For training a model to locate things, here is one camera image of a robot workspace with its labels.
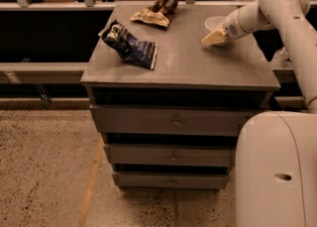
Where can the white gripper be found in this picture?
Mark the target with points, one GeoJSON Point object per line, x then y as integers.
{"type": "Point", "coordinates": [234, 26]}

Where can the white bowl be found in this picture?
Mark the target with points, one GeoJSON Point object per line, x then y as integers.
{"type": "Point", "coordinates": [212, 23]}

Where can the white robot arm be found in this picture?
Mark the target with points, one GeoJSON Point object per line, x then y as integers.
{"type": "Point", "coordinates": [276, 155]}

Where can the brown chip bag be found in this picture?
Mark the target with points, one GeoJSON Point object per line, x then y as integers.
{"type": "Point", "coordinates": [161, 13]}

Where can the blue chip bag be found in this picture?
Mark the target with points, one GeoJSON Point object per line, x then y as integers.
{"type": "Point", "coordinates": [128, 47]}

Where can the white plastic bottle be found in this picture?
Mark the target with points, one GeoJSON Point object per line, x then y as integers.
{"type": "Point", "coordinates": [280, 58]}

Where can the grey wooden drawer cabinet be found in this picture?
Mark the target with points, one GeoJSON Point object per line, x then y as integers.
{"type": "Point", "coordinates": [186, 76]}

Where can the top grey drawer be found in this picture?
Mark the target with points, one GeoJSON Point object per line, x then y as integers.
{"type": "Point", "coordinates": [169, 121]}

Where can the grey drawer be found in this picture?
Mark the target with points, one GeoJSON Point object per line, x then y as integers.
{"type": "Point", "coordinates": [169, 121]}
{"type": "Point", "coordinates": [170, 180]}
{"type": "Point", "coordinates": [159, 155]}

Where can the middle grey drawer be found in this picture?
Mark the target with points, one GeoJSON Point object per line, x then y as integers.
{"type": "Point", "coordinates": [159, 155]}

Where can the bottom grey drawer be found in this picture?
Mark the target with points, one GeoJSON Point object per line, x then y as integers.
{"type": "Point", "coordinates": [170, 180]}

